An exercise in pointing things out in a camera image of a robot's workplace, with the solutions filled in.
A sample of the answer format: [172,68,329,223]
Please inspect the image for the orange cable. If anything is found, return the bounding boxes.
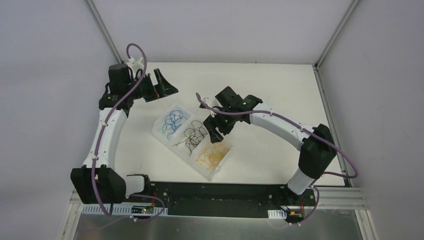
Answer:
[195,141,231,171]

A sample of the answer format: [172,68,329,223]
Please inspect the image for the blue cable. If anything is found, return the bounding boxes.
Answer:
[161,110,189,141]

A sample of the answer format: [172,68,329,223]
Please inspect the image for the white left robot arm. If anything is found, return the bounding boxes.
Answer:
[70,63,178,204]

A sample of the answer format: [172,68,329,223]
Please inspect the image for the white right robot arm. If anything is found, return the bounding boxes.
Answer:
[196,86,337,205]

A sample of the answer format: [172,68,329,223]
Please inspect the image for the white foam compartment tray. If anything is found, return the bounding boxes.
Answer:
[151,103,234,181]

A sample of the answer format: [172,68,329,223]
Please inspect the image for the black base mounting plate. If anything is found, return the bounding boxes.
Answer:
[142,181,316,219]

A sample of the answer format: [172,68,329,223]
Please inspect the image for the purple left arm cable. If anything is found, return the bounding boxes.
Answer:
[91,43,167,223]

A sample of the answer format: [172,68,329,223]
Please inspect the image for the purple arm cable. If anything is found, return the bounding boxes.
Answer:
[195,92,360,227]
[91,43,167,223]

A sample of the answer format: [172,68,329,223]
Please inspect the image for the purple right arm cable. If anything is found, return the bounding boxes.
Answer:
[195,92,360,227]

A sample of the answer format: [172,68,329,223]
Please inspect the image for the aluminium frame rail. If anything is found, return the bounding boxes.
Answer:
[58,181,378,240]

